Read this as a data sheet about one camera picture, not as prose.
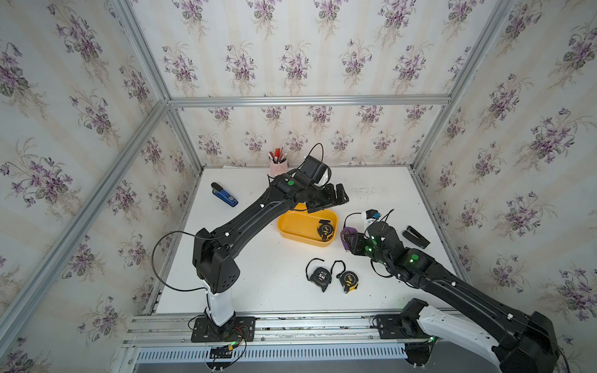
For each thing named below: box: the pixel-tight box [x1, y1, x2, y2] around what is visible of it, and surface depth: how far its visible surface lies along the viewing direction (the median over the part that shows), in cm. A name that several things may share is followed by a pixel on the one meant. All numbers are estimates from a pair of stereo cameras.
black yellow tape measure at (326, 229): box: [317, 219, 335, 242], surface depth 95 cm
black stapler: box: [401, 225, 431, 250], surface depth 95 cm
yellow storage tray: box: [276, 202, 339, 248], surface depth 98 cm
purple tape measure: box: [340, 226, 358, 251], surface depth 79 cm
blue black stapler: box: [210, 181, 239, 208], surface depth 109 cm
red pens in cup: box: [268, 143, 288, 164], surface depth 113 cm
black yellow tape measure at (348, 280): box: [330, 259, 360, 294], surface depth 82 cm
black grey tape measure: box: [305, 257, 332, 293], surface depth 82 cm
